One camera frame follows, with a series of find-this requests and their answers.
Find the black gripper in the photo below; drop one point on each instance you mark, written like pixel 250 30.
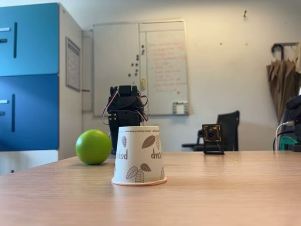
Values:
pixel 126 119

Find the green foam ball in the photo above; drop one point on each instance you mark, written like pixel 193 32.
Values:
pixel 92 147

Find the leaf print paper cup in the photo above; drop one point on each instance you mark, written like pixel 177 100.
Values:
pixel 138 162

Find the blue locker cabinet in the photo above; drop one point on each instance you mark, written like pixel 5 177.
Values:
pixel 70 113

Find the yellow whiteboard magnet clip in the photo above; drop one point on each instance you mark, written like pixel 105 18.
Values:
pixel 143 84

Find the dark blue cabinet door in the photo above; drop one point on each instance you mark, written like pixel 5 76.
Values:
pixel 35 113

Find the framed notice sheet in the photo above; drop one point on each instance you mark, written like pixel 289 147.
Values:
pixel 73 63

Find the black webcam on stand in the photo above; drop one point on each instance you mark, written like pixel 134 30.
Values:
pixel 212 136

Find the black office chair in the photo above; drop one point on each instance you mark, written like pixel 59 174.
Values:
pixel 229 124

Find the light blue cabinet door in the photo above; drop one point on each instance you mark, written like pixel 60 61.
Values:
pixel 35 40

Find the green table clamp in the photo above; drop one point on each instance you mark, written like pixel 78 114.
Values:
pixel 287 142

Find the brown folded umbrella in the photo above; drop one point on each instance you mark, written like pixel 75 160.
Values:
pixel 282 82

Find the wall whiteboard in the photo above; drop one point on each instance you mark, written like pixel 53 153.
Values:
pixel 162 70

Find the small wall hook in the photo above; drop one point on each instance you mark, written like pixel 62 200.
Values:
pixel 245 13

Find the wall coat rack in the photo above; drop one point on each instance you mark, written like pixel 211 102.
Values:
pixel 290 44

